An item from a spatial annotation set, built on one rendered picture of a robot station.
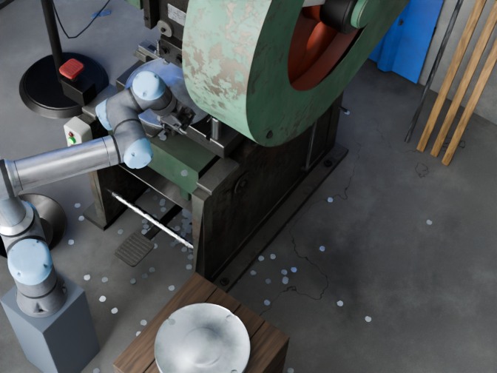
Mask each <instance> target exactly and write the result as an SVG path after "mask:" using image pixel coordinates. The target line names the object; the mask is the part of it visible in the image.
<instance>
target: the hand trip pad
mask: <svg viewBox="0 0 497 373"><path fill-rule="evenodd" d="M83 70H84V65H83V64H82V63H81V62H80V61H78V60H76V59H74V58H72V59H70V60H69V61H67V62H66V63H65V64H63V65H62V66H61V67H60V68H59V71H60V73H61V74H62V75H64V76H66V77H67V78H75V77H76V76H77V75H78V74H79V73H81V72H82V71H83Z"/></svg>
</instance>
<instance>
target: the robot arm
mask: <svg viewBox="0 0 497 373"><path fill-rule="evenodd" d="M149 108H150V109H151V111H153V112H154V113H155V114H157V115H158V118H157V119H158V120H159V122H158V123H159V124H160V126H161V127H163V128H164V129H165V130H166V129H167V128H170V129H172V130H176V131H177V132H179V133H180V134H182V135H183V132H184V133H186V132H185V131H186V129H187V127H188V126H189V125H190V124H191V123H192V124H193V121H192V120H193V119H194V116H195V115H196V114H195V112H194V111H193V109H192V108H190V107H187V106H186V105H185V104H182V103H181V102H180V101H178V100H177V99H176V97H175V95H174V93H173V92H172V91H171V90H170V86H167V85H166V83H165V81H164V80H163V79H162V78H161V77H160V76H159V75H158V74H157V73H155V72H153V71H150V70H145V71H142V72H140V73H138V74H137V75H136V77H135V78H134V80H133V84H132V85H131V86H130V87H128V88H126V89H125V90H123V91H121V92H119V93H117V94H116V95H114V96H112V97H110V98H107V99H106V100H105V101H103V102H101V103H100V104H99V105H98V106H97V107H96V108H95V111H96V114H97V116H98V118H99V120H100V122H101V123H102V125H103V126H104V127H105V129H107V130H113V132H114V135H108V136H105V137H102V138H97V139H94V140H91V141H86V142H83V143H80V144H75V145H72V146H68V147H64V148H60V149H55V150H53V151H49V152H44V153H42V154H38V155H33V156H30V157H27V158H22V159H19V160H16V161H8V160H7V159H2V160H1V157H0V236H1V237H2V240H3V241H4V246H5V249H6V253H7V257H8V266H9V270H10V273H11V274H12V276H13V278H14V280H15V282H16V285H17V288H16V301H17V304H18V306H19V308H20V310H21V311H23V313H25V314H26V315H29V316H31V317H47V316H50V315H53V314H54V313H56V312H57V311H58V310H59V309H60V308H61V307H62V306H63V305H64V304H65V302H66V299H67V285H66V283H65V281H64V279H63V278H62V277H61V276H60V275H59V274H58V273H57V272H56V271H55V267H54V265H53V259H52V255H51V253H50V251H49V248H48V245H47V241H46V238H45V236H44V231H43V229H42V226H41V222H40V217H39V213H38V211H37V210H36V208H35V207H34V206H33V205H32V204H31V203H30V202H28V201H26V202H25V201H22V200H21V199H20V198H19V196H18V193H19V192H20V191H22V190H26V189H30V188H33V187H38V186H41V185H44V184H48V183H52V182H55V181H60V180H62V179H65V178H70V177H73V176H76V175H81V174H84V173H87V172H91V171H95V170H97V169H103V168H105V167H110V166H113V165H116V164H120V163H123V162H125V164H126V165H127V166H128V167H130V168H133V169H134V168H136V169H139V168H141V167H144V166H146V165H147V164H149V163H150V161H151V160H152V158H153V155H154V153H153V151H152V148H151V145H150V141H149V139H148V138H147V136H146V133H145V131H144V128H143V126H142V123H141V120H140V119H139V117H138V115H140V114H141V113H142V112H145V111H146V110H148V109H149ZM178 130H179V131H178Z"/></svg>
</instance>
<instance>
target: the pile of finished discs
mask: <svg viewBox="0 0 497 373"><path fill-rule="evenodd" d="M249 356H250V340H249V334H248V332H247V330H246V328H245V326H244V325H243V323H242V321H241V320H240V319H239V318H238V317H237V316H235V315H233V314H232V313H231V312H230V311H229V310H228V309H226V308H224V307H222V306H218V305H215V304H211V303H195V304H191V305H188V306H184V307H182V308H180V309H178V310H177V311H175V312H173V313H172V314H171V316H170V317H169V319H168V320H167V319H166V321H164V322H163V324H162V325H161V327H160V328H159V330H158V333H157V336H156V338H155V359H156V363H157V365H158V368H159V371H160V373H243V372H244V371H245V370H246V367H247V365H248V362H249Z"/></svg>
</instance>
